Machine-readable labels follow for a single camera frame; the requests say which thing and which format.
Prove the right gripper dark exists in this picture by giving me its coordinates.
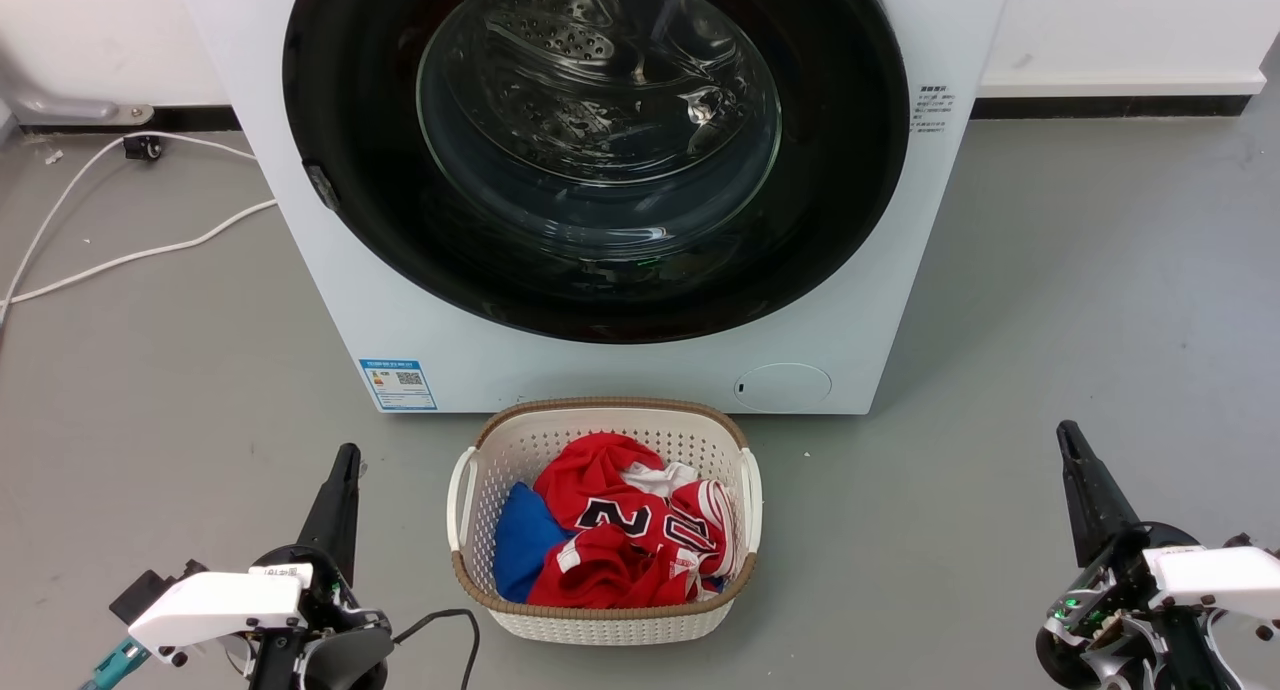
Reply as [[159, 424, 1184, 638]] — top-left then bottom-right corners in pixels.
[[1045, 420, 1201, 656]]

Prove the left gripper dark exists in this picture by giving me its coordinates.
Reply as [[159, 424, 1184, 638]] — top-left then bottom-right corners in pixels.
[[250, 444, 394, 687]]

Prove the black round glass washer door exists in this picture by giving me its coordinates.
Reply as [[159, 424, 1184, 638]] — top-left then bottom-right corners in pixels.
[[282, 0, 911, 345]]

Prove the white front-load washing machine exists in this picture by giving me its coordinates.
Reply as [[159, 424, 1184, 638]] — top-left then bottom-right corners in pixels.
[[170, 0, 1016, 416]]

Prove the blue energy label sticker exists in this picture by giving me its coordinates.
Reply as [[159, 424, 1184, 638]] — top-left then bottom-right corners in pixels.
[[358, 358, 439, 412]]

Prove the blue garment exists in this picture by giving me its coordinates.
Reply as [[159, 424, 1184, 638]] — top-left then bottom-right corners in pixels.
[[492, 482, 574, 604]]

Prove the white plastic laundry basket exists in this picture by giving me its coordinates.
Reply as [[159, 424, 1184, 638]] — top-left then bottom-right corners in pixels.
[[446, 397, 764, 646]]

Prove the red basketball jersey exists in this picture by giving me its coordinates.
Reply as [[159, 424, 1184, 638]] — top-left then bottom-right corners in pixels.
[[526, 432, 743, 609]]

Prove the white garment piece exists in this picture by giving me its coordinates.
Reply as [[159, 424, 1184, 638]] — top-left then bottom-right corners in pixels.
[[620, 460, 701, 497]]

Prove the round white filter cover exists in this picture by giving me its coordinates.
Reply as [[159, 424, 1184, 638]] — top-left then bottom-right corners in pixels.
[[733, 362, 833, 412]]

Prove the small printed text sticker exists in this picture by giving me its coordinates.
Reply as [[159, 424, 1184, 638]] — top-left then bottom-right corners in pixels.
[[910, 83, 959, 137]]

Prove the steel perforated washer drum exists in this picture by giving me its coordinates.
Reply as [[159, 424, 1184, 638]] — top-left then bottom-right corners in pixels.
[[418, 0, 783, 187]]

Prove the grey pipe with metal bracket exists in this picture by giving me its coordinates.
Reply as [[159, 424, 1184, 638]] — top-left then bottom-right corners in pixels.
[[0, 55, 156, 129]]

